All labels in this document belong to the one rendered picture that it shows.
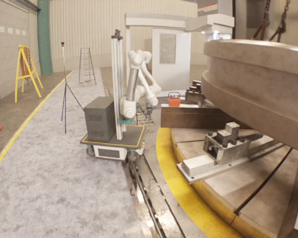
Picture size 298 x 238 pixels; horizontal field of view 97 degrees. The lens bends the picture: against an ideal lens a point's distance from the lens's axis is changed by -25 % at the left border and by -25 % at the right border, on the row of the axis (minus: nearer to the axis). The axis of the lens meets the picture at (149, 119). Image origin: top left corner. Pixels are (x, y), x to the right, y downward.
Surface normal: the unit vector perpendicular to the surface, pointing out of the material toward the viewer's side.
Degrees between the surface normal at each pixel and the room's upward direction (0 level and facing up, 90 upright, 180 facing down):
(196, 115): 90
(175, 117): 90
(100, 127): 90
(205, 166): 72
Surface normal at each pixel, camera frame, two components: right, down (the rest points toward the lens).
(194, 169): 0.30, 0.07
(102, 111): -0.13, 0.39
